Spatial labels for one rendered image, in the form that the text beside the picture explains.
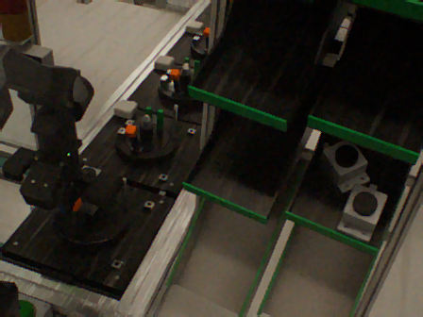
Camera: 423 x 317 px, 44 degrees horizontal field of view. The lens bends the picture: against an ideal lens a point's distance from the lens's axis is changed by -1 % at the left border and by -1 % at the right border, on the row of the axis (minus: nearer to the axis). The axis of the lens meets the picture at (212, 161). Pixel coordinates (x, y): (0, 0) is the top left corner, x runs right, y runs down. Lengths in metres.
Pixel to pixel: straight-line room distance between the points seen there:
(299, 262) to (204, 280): 0.16
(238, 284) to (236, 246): 0.06
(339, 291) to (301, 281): 0.06
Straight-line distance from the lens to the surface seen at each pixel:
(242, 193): 0.75
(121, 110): 1.27
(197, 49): 1.53
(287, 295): 0.88
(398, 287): 1.16
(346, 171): 0.71
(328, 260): 0.87
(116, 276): 0.94
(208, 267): 0.88
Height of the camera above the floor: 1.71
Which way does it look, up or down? 40 degrees down
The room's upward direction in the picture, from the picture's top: 6 degrees clockwise
